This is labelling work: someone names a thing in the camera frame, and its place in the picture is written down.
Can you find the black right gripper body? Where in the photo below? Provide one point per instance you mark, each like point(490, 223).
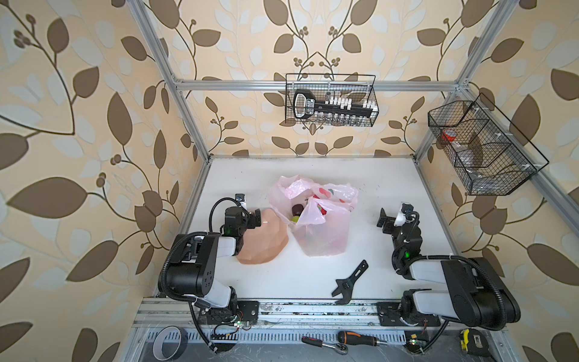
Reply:
point(390, 229)

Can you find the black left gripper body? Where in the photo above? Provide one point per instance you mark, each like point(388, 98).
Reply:
point(247, 223)

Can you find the peach fruit plate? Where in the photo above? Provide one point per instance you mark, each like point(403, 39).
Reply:
point(266, 242)

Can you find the dark purple mangosteen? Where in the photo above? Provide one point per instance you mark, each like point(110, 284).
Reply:
point(297, 210)

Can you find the pink plastic bag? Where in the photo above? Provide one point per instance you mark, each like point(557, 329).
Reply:
point(324, 225)

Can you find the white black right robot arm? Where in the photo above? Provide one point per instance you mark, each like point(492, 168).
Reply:
point(473, 293)

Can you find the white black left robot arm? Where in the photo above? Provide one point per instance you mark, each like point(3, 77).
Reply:
point(189, 272)

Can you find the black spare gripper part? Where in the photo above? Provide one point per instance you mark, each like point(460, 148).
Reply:
point(345, 286)

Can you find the orange black screwdriver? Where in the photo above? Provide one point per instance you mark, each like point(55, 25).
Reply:
point(352, 338)

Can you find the yellow black tape measure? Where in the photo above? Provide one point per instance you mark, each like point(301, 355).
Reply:
point(473, 342)

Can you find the black ratchet wrench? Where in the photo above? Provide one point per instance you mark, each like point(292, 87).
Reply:
point(339, 348)

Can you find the black socket set holder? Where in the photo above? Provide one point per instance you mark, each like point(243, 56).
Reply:
point(305, 105)

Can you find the black tape roll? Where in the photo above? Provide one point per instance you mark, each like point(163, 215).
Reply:
point(170, 344)

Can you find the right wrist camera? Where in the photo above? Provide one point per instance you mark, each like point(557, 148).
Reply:
point(403, 215)

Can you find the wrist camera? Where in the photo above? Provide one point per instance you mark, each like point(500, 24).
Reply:
point(241, 199)
point(403, 215)

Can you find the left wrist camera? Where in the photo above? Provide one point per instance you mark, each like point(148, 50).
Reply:
point(241, 199)

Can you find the black wire basket right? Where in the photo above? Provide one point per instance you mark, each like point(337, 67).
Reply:
point(491, 155)

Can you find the black wire basket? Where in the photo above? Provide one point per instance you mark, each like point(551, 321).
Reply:
point(355, 86)
point(491, 155)

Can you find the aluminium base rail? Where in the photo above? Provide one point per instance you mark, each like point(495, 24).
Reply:
point(277, 334)

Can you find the black wire basket centre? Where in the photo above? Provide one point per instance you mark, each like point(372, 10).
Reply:
point(355, 86)

